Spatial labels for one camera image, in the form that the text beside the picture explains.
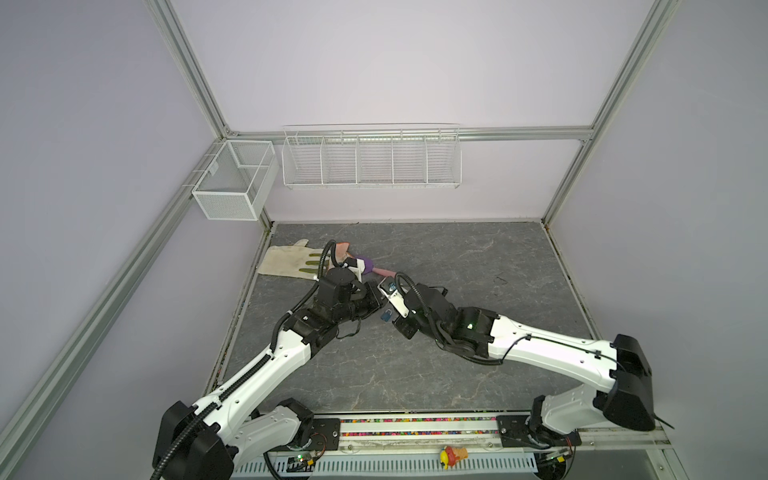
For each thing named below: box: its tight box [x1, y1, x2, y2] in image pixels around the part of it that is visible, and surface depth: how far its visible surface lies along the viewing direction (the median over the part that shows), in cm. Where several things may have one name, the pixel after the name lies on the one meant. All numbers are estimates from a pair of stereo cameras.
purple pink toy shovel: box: [356, 256, 397, 278], surface depth 107 cm
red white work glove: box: [335, 242, 355, 264], surface depth 112 cm
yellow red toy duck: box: [439, 446, 468, 470], surface depth 70 cm
